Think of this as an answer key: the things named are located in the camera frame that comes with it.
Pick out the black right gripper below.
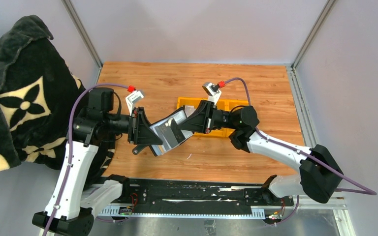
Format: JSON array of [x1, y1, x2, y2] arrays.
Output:
[[178, 100, 239, 135]]

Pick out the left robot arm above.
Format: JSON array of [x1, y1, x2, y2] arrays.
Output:
[[32, 83, 161, 236]]

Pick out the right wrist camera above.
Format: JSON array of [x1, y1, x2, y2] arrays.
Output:
[[202, 82, 222, 105]]

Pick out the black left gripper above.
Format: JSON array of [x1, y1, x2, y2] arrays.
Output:
[[105, 107, 163, 145]]

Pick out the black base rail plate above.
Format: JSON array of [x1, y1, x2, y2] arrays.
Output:
[[130, 178, 293, 216]]

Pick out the yellow bin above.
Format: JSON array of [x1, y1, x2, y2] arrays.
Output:
[[198, 99, 231, 138], [177, 97, 203, 115], [224, 100, 249, 111]]

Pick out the black floral blanket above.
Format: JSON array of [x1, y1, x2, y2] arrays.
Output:
[[0, 14, 116, 193]]

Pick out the yellow bin right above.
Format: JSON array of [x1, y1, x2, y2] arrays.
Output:
[[224, 100, 249, 111]]

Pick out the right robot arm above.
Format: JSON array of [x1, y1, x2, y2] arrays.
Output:
[[178, 100, 343, 205]]

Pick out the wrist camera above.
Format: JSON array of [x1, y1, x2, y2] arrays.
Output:
[[125, 90, 145, 115], [202, 82, 222, 105]]

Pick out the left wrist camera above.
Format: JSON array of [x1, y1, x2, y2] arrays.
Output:
[[125, 90, 145, 115]]

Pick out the yellow bin left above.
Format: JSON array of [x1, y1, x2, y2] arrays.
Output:
[[177, 97, 203, 115]]

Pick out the black leather card holder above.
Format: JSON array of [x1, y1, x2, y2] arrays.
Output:
[[132, 106, 193, 156]]

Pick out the yellow bin middle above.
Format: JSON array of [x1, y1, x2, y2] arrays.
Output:
[[198, 99, 231, 138]]

